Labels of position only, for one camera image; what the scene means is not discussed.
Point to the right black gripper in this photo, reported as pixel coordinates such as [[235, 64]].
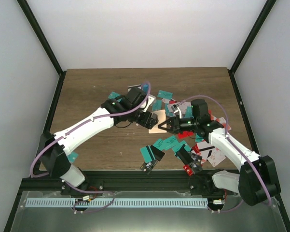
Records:
[[175, 125]]

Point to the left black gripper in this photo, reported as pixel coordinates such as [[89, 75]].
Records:
[[150, 123]]

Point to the black card front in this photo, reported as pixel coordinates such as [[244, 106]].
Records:
[[148, 167]]

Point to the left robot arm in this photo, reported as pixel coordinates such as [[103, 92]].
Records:
[[54, 149]]

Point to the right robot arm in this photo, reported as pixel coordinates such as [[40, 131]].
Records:
[[257, 180]]

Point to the teal VIP card centre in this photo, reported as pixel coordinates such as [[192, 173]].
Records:
[[169, 143]]

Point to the teal vip card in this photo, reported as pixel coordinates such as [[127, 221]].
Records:
[[169, 143], [165, 94]]

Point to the teal card upright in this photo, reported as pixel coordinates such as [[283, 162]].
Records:
[[157, 105]]

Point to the red card magnetic stripe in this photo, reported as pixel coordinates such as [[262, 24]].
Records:
[[185, 134]]

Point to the teal VIP card top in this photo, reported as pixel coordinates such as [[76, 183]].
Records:
[[165, 94]]

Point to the black striped card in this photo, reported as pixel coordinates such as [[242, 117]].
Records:
[[158, 154]]

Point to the blue card top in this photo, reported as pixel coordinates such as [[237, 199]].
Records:
[[144, 86]]

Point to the white card magnetic stripe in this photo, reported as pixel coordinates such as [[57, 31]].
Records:
[[129, 87]]

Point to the teal card far left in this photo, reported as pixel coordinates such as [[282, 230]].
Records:
[[115, 95]]

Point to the black card right pile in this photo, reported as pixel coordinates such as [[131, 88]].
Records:
[[189, 158]]

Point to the white red patterned card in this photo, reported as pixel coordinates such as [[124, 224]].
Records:
[[216, 157]]

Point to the teal card front left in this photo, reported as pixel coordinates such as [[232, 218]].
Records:
[[72, 156]]

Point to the light blue slotted strip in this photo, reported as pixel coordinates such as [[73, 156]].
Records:
[[120, 202]]

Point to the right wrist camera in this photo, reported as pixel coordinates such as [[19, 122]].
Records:
[[176, 109]]

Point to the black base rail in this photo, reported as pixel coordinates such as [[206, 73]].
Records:
[[175, 180]]

